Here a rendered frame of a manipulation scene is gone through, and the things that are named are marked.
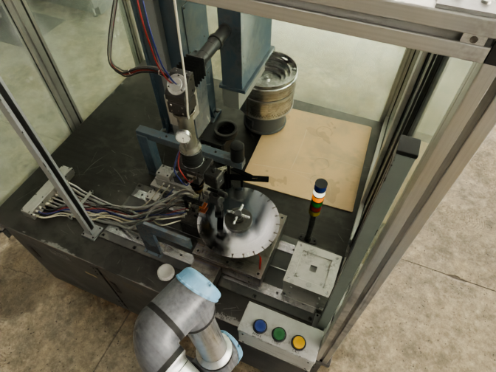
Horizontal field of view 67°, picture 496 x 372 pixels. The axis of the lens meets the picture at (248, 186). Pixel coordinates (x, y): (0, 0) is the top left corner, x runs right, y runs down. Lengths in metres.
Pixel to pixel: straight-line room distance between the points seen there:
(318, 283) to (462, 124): 1.05
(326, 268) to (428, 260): 1.32
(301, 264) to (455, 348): 1.31
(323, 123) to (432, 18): 1.78
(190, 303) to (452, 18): 0.74
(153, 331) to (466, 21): 0.79
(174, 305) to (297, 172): 1.18
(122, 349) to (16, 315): 0.70
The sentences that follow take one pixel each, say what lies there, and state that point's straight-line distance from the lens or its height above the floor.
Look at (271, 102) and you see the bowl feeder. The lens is 1.89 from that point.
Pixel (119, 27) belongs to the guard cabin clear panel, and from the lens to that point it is 2.57.
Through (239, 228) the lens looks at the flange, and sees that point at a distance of 1.48.
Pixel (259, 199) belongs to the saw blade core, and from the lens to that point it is 1.57.
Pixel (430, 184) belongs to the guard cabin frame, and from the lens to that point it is 0.60.
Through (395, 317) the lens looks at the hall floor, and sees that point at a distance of 2.49.
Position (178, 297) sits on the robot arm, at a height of 1.39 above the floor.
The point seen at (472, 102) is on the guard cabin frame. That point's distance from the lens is 0.49.
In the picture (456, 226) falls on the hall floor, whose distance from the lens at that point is 2.96.
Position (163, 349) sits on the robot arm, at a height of 1.36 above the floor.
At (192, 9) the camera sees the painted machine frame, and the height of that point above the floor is 1.42.
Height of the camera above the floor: 2.23
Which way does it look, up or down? 53 degrees down
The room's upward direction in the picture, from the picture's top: 1 degrees counter-clockwise
